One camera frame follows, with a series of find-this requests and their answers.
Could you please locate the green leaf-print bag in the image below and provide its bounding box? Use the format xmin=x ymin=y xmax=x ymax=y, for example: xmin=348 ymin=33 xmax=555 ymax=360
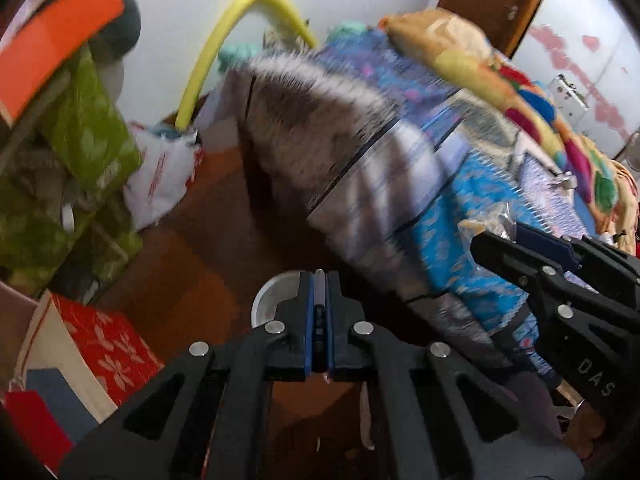
xmin=0 ymin=45 xmax=146 ymax=297

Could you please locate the yellow foam tube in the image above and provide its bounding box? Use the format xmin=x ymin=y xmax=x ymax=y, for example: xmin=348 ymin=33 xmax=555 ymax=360
xmin=175 ymin=0 xmax=320 ymax=131

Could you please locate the blue patchwork quilt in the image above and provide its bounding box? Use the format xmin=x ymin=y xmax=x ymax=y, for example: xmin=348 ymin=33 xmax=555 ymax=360
xmin=192 ymin=25 xmax=596 ymax=396

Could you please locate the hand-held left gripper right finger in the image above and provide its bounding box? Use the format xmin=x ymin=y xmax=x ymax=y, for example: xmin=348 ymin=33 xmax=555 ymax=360
xmin=324 ymin=271 xmax=586 ymax=480

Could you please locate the teal cloth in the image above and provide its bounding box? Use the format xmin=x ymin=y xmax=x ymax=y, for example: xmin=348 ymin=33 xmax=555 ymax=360
xmin=217 ymin=40 xmax=266 ymax=69

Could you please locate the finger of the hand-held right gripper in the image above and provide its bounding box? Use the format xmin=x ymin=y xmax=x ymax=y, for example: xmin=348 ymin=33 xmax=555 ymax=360
xmin=516 ymin=222 xmax=640 ymax=306
xmin=471 ymin=230 xmax=592 ymax=322

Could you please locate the dark grey bag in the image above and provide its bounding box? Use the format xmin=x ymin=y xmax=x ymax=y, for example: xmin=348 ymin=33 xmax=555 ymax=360
xmin=82 ymin=0 xmax=144 ymax=57

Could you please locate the red floral paper bag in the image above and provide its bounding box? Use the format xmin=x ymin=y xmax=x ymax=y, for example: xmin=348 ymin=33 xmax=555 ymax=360
xmin=10 ymin=290 xmax=166 ymax=441

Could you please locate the frosted wardrobe with heart stickers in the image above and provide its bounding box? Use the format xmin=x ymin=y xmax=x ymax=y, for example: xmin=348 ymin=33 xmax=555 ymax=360
xmin=510 ymin=0 xmax=640 ymax=161

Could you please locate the clear plastic wrapper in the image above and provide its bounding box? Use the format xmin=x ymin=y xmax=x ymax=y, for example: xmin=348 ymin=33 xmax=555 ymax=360
xmin=459 ymin=202 xmax=523 ymax=241

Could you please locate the orange box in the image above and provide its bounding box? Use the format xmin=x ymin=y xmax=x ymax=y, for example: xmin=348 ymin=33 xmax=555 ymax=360
xmin=0 ymin=0 xmax=126 ymax=128

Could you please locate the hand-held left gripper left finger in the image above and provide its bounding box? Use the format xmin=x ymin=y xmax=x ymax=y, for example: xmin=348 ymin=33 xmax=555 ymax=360
xmin=59 ymin=270 xmax=317 ymax=480

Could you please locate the white plastic bag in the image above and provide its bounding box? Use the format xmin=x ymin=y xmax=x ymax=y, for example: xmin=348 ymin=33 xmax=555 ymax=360
xmin=122 ymin=121 xmax=204 ymax=231

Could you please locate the person's leg in dark trousers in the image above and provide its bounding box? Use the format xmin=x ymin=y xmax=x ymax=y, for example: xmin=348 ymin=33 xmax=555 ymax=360
xmin=495 ymin=370 xmax=571 ymax=451

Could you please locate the colourful patch blanket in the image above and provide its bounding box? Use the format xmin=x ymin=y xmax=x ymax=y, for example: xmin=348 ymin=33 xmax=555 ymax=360
xmin=377 ymin=8 xmax=640 ymax=239

